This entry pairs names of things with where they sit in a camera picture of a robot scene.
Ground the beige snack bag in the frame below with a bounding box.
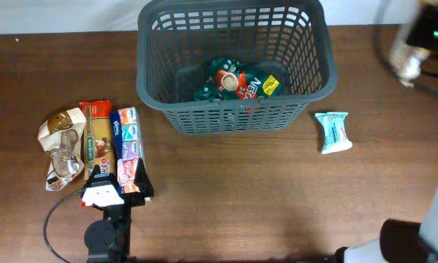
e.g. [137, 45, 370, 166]
[389, 23, 431, 88]

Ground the Kleenex tissue multipack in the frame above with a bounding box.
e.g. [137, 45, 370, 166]
[110, 107, 143, 194]

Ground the green Nescafe coffee bag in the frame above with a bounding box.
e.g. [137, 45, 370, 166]
[193, 57, 283, 102]

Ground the teal wet wipes pack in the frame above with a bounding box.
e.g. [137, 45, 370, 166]
[315, 112, 353, 154]

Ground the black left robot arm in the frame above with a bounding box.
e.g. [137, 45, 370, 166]
[81, 159, 154, 263]

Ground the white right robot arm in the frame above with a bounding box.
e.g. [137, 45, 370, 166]
[323, 1, 438, 263]

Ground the orange spaghetti packet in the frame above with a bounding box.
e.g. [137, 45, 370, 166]
[79, 100, 116, 180]

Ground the brown white cookie bag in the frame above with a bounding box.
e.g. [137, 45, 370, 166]
[37, 107, 86, 191]

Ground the grey plastic basket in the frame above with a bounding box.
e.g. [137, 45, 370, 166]
[137, 1, 338, 134]

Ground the black cable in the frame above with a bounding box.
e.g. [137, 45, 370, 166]
[42, 188, 86, 263]

